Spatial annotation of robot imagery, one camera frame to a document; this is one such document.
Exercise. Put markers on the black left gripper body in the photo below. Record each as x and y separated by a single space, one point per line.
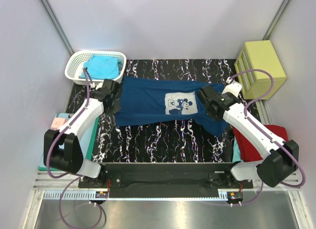
115 100

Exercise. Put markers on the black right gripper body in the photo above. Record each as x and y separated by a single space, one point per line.
209 113

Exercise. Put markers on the dark blue t-shirt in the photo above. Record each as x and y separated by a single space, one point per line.
146 101

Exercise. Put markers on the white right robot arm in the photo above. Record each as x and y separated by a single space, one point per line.
279 157

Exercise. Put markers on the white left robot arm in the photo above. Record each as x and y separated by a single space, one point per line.
62 149

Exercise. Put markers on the light blue t-shirt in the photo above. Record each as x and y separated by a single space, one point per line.
103 67

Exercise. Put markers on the white plastic basket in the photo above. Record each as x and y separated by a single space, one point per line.
74 68

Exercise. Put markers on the light blue clipboard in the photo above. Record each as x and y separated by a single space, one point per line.
86 140

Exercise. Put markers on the teal folded cloth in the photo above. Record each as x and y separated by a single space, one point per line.
236 152

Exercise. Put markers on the red folded t-shirt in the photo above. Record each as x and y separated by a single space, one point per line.
248 151

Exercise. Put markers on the pink small box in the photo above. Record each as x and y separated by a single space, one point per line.
58 122

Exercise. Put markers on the yellow-green drawer box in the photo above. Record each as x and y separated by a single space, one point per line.
262 59

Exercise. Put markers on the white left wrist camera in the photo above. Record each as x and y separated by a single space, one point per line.
95 86

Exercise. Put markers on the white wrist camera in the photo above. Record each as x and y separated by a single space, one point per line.
232 87
95 86

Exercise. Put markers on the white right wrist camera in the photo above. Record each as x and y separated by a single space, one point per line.
232 87

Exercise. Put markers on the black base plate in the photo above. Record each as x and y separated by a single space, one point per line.
170 180

